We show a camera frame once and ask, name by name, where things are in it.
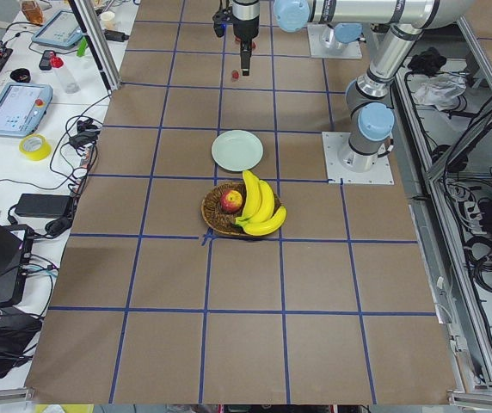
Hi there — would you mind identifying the black gripper body working arm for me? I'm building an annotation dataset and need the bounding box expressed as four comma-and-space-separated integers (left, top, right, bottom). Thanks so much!
231, 0, 258, 42

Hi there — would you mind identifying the silver robot arm near plate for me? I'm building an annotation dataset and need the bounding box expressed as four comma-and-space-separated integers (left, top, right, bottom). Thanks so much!
274, 1, 471, 173

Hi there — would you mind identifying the pale green plate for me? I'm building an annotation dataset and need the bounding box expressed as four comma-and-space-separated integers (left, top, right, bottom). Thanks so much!
211, 130, 264, 172

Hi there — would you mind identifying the paper cup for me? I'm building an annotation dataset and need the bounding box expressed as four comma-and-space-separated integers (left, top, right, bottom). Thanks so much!
100, 10, 115, 30

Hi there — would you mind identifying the red yellow apple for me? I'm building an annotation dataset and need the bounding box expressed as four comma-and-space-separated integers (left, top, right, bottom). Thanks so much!
219, 189, 243, 214

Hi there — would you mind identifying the green marker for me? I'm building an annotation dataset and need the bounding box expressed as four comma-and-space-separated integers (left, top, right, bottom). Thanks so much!
77, 36, 89, 58

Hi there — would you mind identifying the yellow banana bunch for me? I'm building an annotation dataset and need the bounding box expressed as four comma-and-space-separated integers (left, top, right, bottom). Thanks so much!
235, 170, 287, 237

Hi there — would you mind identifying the brown wicker basket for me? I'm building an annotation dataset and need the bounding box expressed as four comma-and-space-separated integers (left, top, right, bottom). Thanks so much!
201, 181, 282, 237

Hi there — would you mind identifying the clear plastic bottle red cap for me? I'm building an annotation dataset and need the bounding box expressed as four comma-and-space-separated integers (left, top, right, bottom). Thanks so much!
50, 54, 80, 94

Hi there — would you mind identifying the black cloth bundle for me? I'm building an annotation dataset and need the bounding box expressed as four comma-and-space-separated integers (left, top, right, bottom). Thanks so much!
407, 47, 447, 77

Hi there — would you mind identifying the blue teach pendant far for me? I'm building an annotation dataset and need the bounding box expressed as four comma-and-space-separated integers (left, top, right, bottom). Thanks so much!
32, 9, 83, 48

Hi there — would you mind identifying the blue teach pendant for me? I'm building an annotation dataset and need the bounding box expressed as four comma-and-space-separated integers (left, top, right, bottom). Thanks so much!
0, 83, 53, 138
32, 9, 83, 48

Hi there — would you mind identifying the white crumpled cloth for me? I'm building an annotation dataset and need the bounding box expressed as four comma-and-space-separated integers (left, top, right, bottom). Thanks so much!
413, 74, 466, 111

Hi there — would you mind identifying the yellow tape roll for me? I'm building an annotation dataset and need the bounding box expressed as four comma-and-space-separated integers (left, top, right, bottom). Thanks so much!
19, 133, 52, 162

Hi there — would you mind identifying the blue teach pendant near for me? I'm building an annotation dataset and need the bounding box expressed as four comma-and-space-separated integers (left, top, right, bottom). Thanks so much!
0, 83, 53, 138

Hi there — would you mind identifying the black power adapter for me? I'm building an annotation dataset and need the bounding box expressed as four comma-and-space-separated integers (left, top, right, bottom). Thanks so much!
15, 194, 72, 219

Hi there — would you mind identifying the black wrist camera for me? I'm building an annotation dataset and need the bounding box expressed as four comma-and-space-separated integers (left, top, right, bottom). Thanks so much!
212, 9, 231, 38

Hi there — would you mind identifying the aluminium frame post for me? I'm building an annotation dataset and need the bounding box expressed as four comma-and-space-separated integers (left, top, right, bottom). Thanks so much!
69, 0, 121, 92

